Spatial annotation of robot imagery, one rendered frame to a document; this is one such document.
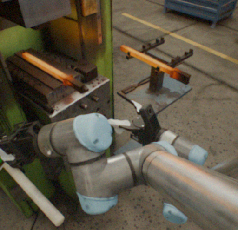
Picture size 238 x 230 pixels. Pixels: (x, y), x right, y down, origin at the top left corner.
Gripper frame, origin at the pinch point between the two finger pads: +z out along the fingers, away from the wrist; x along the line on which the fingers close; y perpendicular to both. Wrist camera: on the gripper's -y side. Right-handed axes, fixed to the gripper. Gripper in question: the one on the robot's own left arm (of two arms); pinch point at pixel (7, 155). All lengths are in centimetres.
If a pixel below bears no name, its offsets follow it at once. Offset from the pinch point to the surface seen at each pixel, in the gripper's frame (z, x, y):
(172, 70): -33, -67, -25
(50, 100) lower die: 13.5, -36.9, -5.2
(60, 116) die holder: 11.9, -34.0, -13.0
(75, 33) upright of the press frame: 9, -75, 9
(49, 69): 16, -51, 4
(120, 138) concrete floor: 47, -100, -94
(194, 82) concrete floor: -9, -213, -127
